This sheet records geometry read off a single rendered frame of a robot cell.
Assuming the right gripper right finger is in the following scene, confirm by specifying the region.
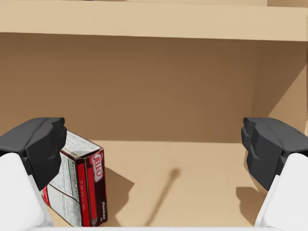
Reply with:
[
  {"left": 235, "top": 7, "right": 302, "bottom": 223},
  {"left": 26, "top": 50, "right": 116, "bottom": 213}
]
[{"left": 241, "top": 117, "right": 308, "bottom": 228}]

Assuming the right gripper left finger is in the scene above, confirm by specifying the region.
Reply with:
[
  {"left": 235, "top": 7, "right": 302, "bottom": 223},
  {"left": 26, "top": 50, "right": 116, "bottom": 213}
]
[{"left": 0, "top": 117, "right": 67, "bottom": 231}]

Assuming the dark red and white carton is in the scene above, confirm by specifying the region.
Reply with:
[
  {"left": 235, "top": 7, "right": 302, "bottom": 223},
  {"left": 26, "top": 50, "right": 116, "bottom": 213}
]
[{"left": 41, "top": 129, "right": 108, "bottom": 228}]

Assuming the pale wooden shelf unit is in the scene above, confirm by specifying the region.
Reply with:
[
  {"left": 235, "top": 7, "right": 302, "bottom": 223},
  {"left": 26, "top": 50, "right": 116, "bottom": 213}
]
[{"left": 0, "top": 0, "right": 308, "bottom": 228}]

